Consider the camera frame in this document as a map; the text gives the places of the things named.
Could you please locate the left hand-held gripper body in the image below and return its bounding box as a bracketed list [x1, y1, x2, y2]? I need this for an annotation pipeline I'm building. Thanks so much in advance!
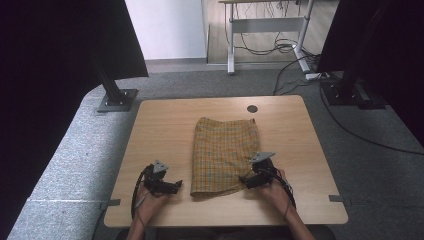
[143, 159, 175, 196]

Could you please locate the long black floor cable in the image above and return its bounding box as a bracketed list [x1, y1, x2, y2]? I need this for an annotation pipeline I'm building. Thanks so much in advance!
[319, 79, 424, 156]

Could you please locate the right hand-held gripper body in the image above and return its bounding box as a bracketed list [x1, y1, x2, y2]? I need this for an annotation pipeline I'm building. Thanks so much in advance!
[248, 151, 278, 188]

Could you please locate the bundle of black cables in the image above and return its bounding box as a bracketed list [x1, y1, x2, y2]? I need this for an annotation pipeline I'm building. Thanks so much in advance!
[233, 0, 323, 97]

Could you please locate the black curtain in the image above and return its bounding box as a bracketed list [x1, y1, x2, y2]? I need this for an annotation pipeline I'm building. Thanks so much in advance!
[0, 0, 149, 240]
[316, 0, 424, 148]

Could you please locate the person's right hand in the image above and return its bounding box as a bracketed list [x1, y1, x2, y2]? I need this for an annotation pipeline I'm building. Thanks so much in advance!
[257, 168, 298, 220]

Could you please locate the yellow plaid shirt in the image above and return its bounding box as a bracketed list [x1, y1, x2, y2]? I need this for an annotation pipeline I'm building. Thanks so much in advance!
[189, 116, 260, 198]

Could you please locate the white desk frame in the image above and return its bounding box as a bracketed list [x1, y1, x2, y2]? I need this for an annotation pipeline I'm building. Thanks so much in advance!
[218, 0, 316, 76]

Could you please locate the left hand-held gripper black cable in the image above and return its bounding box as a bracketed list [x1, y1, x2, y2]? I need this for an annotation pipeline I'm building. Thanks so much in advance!
[130, 164, 154, 221]

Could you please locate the person's left hand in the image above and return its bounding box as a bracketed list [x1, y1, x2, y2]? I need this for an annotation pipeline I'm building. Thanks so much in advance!
[132, 184, 168, 227]

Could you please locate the white power strip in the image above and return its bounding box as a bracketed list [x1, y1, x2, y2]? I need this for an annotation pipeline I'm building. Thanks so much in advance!
[304, 71, 331, 82]

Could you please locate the person's dark clothing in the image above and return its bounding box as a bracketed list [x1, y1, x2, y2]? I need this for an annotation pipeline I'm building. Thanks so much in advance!
[116, 226, 336, 240]

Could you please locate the black metal stand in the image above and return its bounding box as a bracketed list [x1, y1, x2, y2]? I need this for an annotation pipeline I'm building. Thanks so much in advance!
[88, 49, 139, 113]
[321, 0, 391, 110]

